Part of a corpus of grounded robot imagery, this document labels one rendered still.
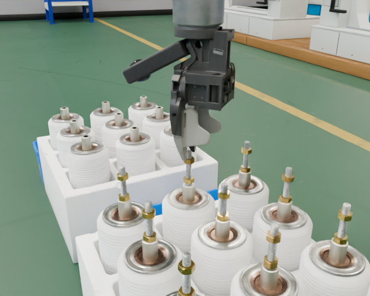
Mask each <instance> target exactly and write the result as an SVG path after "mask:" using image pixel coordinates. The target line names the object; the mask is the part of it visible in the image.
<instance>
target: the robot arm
mask: <svg viewBox="0 0 370 296"><path fill-rule="evenodd" d="M224 4H225V0H173V23H174V24H175V25H176V26H174V35H175V36H176V37H179V38H185V39H182V40H180V41H177V42H175V43H173V44H171V45H170V46H168V47H166V48H164V49H162V50H160V51H158V52H156V53H154V54H152V55H151V56H149V57H147V58H145V59H136V60H134V61H133V62H132V63H131V64H130V66H129V67H128V68H126V69H125V70H123V76H124V77H125V79H126V81H127V83H128V84H132V83H134V82H136V81H137V82H145V81H147V80H148V79H149V77H150V76H151V74H152V73H154V72H156V71H158V70H160V69H162V68H164V67H166V66H168V65H170V64H172V63H174V62H176V61H178V60H180V59H182V58H184V57H186V56H188V55H191V57H190V58H188V59H186V60H184V61H182V62H181V63H179V64H177V65H175V66H174V74H173V76H172V79H171V89H170V93H171V98H170V124H171V132H172V134H173V139H174V142H175V144H176V147H177V150H178V152H179V155H180V157H181V159H182V160H183V161H186V160H187V147H189V148H190V150H191V151H192V152H195V151H196V146H201V145H206V144H208V143H209V142H210V134H209V133H217V132H219V131H220V130H221V123H220V121H218V120H217V119H215V118H213V117H212V116H210V114H209V109H210V110H219V111H221V109H222V108H223V107H224V106H225V105H226V104H227V103H228V102H229V101H230V100H231V99H233V98H234V87H235V75H236V67H235V66H234V64H233V63H231V62H230V50H231V40H232V39H234V30H235V29H225V28H223V27H222V26H220V25H222V24H223V23H224ZM201 43H202V44H201ZM231 64H232V65H233V66H232V65H231ZM230 65H231V66H230ZM185 105H186V106H185Z"/></svg>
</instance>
